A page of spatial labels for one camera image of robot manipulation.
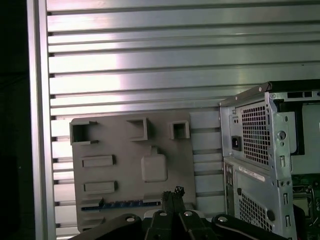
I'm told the CPU socket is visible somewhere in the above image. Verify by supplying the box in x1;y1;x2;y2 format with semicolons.
292;186;320;226

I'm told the green motherboard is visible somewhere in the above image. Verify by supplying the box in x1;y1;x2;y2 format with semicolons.
291;174;320;240

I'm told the blue RAM stick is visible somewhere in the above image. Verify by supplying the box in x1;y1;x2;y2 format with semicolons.
80;198;162;211

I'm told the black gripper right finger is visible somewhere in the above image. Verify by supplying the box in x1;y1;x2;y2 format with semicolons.
173;185;286;240

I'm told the black PC case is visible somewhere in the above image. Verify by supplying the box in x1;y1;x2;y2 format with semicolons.
218;79;320;240

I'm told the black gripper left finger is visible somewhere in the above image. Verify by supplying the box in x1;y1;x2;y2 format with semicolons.
73;191;174;240

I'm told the grey parts rack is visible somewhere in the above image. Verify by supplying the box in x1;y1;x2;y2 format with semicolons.
69;111;198;233

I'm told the silver CPU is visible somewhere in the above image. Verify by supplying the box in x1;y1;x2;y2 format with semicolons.
292;197;313;213

